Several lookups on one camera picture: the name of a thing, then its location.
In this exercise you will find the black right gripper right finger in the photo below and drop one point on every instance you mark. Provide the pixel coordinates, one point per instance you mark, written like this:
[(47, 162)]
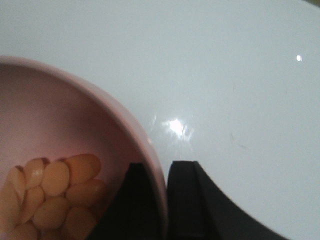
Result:
[(199, 210)]

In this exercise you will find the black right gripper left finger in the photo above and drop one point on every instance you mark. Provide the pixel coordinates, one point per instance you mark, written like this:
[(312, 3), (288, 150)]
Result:
[(132, 207)]

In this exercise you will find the orange ham slices pile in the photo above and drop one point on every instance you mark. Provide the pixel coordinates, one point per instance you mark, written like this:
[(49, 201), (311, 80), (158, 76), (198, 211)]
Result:
[(59, 200)]

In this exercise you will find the pink bowl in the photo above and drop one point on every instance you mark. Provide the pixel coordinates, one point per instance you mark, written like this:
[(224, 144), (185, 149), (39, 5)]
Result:
[(48, 113)]

